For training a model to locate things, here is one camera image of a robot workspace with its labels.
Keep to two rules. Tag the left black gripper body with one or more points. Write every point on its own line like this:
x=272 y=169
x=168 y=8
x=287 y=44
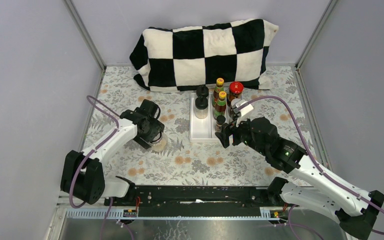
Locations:
x=144 y=138

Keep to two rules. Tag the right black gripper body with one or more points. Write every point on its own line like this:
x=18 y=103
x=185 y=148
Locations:
x=243 y=130

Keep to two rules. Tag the small black pepper bottle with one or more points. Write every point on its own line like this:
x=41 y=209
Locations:
x=220 y=120

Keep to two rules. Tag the glass jar with metal lid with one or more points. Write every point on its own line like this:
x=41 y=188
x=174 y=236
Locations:
x=160 y=144

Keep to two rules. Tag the white divided organizer tray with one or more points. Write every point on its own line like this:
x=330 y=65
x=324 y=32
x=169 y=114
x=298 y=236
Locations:
x=202 y=130

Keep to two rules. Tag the yellow cap sauce bottle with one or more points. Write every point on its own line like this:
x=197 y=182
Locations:
x=219 y=87
x=220 y=105

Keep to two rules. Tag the red lid chili sauce jar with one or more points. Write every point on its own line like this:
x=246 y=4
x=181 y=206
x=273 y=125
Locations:
x=235 y=90

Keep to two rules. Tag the black spout lid shaker jar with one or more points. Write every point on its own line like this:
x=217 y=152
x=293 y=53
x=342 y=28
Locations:
x=202 y=91

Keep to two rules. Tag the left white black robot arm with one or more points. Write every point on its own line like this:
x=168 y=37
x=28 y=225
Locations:
x=83 y=171

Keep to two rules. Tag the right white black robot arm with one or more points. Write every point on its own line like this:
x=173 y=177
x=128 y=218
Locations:
x=354 y=209

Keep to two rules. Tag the floral patterned table mat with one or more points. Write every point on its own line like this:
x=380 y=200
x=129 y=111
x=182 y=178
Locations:
x=185 y=163

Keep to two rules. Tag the black and white checkered pillow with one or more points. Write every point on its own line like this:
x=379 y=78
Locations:
x=175 y=60

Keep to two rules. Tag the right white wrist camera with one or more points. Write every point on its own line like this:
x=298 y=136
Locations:
x=245 y=110

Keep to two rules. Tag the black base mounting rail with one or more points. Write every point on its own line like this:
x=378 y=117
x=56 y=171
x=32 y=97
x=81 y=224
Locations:
x=165 y=201

